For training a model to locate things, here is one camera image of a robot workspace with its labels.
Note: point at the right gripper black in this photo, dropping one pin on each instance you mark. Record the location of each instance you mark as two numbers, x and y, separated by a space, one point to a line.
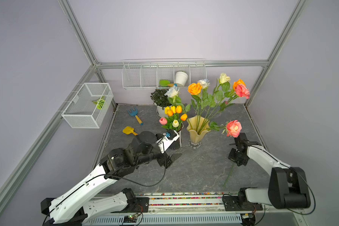
230 157

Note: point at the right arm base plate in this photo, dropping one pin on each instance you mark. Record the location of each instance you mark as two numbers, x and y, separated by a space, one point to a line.
232 203

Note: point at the white rose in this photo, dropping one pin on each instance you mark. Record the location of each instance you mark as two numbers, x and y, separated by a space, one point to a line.
204 83

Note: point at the green toy trowel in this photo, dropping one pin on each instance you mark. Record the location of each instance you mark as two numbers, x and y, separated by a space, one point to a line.
166 84

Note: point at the orange yellow tulip tall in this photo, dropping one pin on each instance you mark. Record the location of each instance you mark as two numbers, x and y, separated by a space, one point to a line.
184 117

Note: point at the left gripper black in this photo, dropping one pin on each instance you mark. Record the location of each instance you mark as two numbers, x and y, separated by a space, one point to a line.
163 160

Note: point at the pink tulip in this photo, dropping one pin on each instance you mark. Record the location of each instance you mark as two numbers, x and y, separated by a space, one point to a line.
166 124

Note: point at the orange rose short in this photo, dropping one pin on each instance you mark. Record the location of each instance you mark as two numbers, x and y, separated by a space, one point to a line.
196 103

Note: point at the white wire side basket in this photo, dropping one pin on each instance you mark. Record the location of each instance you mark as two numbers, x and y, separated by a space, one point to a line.
88 107

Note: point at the white wire wall shelf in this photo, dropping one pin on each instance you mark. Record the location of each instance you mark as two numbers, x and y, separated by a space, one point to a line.
147 74

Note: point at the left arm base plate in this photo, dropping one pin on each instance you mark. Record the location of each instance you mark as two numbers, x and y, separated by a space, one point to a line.
137 204

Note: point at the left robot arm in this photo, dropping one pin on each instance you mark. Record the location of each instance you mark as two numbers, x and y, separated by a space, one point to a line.
77 206

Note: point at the white empty flower pot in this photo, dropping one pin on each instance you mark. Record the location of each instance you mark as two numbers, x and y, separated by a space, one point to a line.
181 78

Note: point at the orange rose tall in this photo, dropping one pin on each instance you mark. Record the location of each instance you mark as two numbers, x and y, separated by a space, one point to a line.
239 82

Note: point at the yellow toy shovel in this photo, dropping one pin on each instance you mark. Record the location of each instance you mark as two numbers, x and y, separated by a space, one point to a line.
129 130

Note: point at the potted green plant white pot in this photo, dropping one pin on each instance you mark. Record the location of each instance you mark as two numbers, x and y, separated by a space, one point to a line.
161 101

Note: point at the yellow wavy glass vase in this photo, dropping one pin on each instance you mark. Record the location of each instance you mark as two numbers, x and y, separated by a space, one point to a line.
195 138

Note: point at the cream tulip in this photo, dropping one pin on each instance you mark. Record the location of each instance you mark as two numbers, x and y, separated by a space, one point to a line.
175 124

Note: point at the blue toy rake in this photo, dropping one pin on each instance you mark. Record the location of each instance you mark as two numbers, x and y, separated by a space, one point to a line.
133 112

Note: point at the pink rose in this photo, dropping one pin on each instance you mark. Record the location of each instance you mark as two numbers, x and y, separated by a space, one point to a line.
240 92
232 128

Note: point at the cream rose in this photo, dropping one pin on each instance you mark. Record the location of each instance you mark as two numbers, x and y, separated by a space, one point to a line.
217 101

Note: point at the aluminium rail frame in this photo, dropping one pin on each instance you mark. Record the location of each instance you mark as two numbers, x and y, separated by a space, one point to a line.
196 209

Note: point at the dark red glass vase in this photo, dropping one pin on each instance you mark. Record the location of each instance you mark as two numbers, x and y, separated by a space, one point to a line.
177 144

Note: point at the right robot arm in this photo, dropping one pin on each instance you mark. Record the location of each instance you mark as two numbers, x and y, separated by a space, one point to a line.
287 189

